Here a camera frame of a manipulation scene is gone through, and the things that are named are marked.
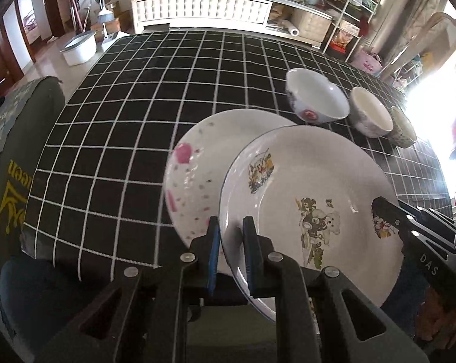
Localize large white bowl red mark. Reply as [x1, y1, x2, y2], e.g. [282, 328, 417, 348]
[285, 68, 350, 125]

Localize white bowl purple floral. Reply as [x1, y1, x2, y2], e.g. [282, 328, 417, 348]
[348, 86, 393, 139]

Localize white plate pink flowers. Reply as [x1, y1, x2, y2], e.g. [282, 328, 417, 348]
[164, 108, 299, 277]

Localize white plastic bin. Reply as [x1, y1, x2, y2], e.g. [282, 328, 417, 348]
[60, 31, 97, 67]

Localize right hand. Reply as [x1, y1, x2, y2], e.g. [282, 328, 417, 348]
[415, 287, 456, 349]

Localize black white grid tablecloth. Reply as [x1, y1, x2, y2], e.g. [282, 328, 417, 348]
[22, 30, 451, 282]

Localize pink basket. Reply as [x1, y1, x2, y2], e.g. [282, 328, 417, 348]
[351, 50, 383, 75]

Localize white plate cartoon prints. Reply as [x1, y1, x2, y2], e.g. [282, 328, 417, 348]
[219, 126, 403, 306]

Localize white floor fan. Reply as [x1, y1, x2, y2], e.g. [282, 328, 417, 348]
[90, 0, 115, 52]

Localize small grey patterned bowl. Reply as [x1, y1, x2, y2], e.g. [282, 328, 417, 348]
[386, 106, 417, 148]

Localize dark blue trouser leg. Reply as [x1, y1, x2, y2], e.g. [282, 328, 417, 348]
[0, 258, 123, 356]

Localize white paper roll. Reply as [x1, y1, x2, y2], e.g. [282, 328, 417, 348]
[280, 20, 300, 37]

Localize white lattice cabinet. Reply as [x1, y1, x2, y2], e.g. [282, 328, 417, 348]
[131, 0, 332, 48]

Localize white metal shelf rack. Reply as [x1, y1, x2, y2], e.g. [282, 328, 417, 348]
[322, 0, 379, 62]

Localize green cushion yellow print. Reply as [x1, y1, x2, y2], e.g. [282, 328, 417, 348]
[0, 75, 66, 303]

